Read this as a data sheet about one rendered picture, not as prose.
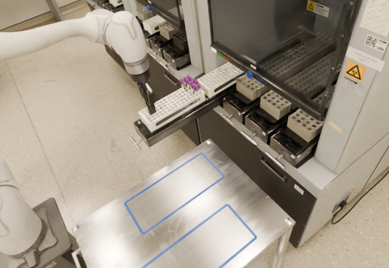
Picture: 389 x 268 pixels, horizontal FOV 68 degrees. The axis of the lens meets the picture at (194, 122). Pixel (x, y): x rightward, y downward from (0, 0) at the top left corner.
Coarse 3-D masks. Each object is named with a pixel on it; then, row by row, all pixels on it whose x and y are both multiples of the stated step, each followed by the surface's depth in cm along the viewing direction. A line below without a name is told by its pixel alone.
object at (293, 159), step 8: (272, 136) 116; (280, 136) 114; (272, 144) 118; (280, 144) 113; (288, 144) 111; (296, 144) 112; (312, 144) 111; (280, 152) 116; (288, 152) 111; (296, 152) 108; (304, 152) 110; (288, 160) 114; (296, 160) 109
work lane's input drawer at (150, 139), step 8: (232, 88) 139; (216, 96) 136; (224, 96) 137; (200, 104) 132; (208, 104) 134; (216, 104) 137; (192, 112) 131; (200, 112) 134; (176, 120) 128; (184, 120) 130; (192, 120) 133; (136, 128) 130; (144, 128) 126; (160, 128) 125; (168, 128) 127; (176, 128) 130; (144, 136) 125; (152, 136) 124; (160, 136) 126; (136, 144) 129; (152, 144) 126
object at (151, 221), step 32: (192, 160) 111; (224, 160) 109; (128, 192) 105; (160, 192) 104; (192, 192) 102; (224, 192) 100; (256, 192) 99; (96, 224) 98; (128, 224) 97; (160, 224) 96; (192, 224) 94; (224, 224) 93; (256, 224) 92; (288, 224) 90; (96, 256) 91; (128, 256) 90; (160, 256) 88; (192, 256) 87; (224, 256) 86; (256, 256) 86
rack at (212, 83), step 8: (224, 64) 142; (232, 64) 142; (216, 72) 139; (224, 72) 139; (232, 72) 137; (240, 72) 137; (200, 80) 136; (208, 80) 136; (216, 80) 136; (224, 80) 134; (232, 80) 142; (208, 88) 132; (216, 88) 140; (224, 88) 137; (208, 96) 134
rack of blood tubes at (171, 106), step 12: (168, 96) 131; (180, 96) 130; (192, 96) 130; (204, 96) 132; (144, 108) 128; (156, 108) 129; (168, 108) 126; (180, 108) 127; (144, 120) 124; (156, 120) 122; (168, 120) 127
